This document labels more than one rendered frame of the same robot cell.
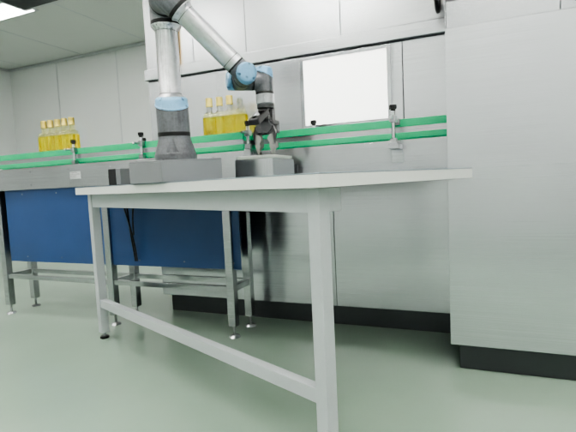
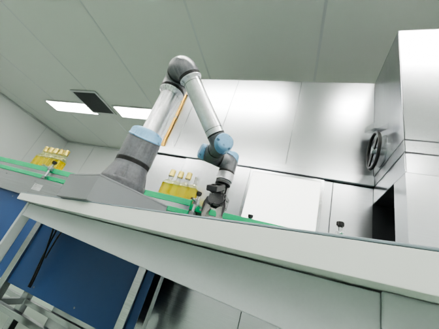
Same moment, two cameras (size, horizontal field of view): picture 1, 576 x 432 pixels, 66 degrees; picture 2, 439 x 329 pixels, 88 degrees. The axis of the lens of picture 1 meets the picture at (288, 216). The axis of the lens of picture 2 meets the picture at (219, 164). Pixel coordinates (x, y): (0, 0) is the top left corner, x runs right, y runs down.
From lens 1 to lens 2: 89 cm
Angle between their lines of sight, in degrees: 29
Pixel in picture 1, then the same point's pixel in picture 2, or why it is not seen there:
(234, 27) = not seen: hidden behind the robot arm
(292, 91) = (238, 188)
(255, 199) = (211, 269)
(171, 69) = (159, 119)
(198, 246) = (97, 296)
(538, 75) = not seen: outside the picture
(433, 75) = (357, 215)
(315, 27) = (268, 153)
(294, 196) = (325, 299)
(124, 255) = (24, 275)
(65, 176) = (29, 185)
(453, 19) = (414, 167)
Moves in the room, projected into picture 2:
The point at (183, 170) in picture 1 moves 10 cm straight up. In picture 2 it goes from (121, 198) to (136, 168)
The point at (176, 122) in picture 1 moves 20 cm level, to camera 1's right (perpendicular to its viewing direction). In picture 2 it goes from (140, 150) to (198, 170)
